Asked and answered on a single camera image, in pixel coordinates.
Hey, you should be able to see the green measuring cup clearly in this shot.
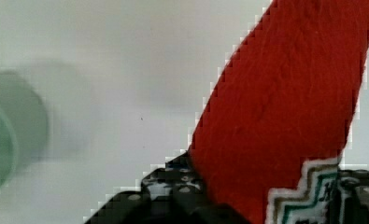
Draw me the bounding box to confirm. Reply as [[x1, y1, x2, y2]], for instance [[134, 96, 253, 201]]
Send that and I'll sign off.
[[0, 71, 49, 188]]

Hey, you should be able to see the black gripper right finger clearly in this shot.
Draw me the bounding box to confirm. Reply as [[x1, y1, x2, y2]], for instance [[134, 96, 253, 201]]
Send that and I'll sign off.
[[328, 169, 369, 224]]

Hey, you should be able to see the red plush ketchup bottle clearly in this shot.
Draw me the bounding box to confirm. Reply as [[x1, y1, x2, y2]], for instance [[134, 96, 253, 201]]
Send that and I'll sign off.
[[189, 0, 369, 224]]

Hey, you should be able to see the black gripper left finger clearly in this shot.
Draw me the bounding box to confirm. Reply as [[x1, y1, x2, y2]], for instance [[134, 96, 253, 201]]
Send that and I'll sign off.
[[84, 152, 250, 224]]

